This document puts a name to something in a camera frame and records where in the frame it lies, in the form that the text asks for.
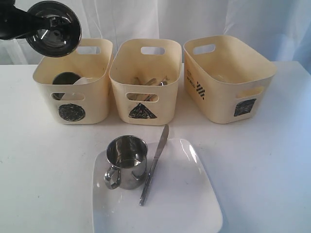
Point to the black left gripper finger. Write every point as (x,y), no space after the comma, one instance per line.
(18,24)

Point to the large stainless steel bowl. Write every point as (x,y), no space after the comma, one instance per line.
(62,33)

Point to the stainless steel mug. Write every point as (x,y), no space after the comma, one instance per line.
(66,78)
(127,158)

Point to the long stainless steel spoon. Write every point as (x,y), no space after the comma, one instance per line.
(150,97)

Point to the white square plate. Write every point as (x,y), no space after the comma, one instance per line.
(181,198)

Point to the white plastic bowl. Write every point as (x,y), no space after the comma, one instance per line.
(80,81)

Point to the small stainless steel fork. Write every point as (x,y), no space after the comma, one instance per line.
(133,96)

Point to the cream bin with circle mark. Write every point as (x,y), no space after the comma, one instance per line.
(86,103)

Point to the cream bin with triangle mark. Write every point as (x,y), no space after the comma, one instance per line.
(146,59)

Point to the cream bin with square mark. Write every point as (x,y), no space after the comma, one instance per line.
(225,77)

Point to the white curtain backdrop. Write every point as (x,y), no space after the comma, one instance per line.
(278,29)

